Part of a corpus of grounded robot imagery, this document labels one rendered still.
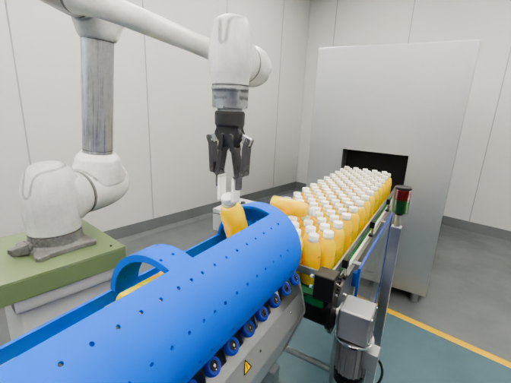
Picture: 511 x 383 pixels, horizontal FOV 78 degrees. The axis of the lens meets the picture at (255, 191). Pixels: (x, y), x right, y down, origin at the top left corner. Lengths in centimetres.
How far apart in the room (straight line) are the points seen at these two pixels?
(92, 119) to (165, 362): 86
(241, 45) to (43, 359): 66
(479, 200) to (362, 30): 291
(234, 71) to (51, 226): 72
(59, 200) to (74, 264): 20
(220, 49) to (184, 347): 61
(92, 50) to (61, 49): 225
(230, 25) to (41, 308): 93
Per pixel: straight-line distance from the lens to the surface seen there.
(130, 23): 97
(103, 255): 112
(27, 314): 114
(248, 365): 94
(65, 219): 114
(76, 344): 54
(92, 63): 120
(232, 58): 76
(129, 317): 57
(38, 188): 111
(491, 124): 488
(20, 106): 334
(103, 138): 123
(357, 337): 125
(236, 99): 77
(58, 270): 109
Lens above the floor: 154
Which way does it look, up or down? 16 degrees down
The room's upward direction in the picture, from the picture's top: 3 degrees clockwise
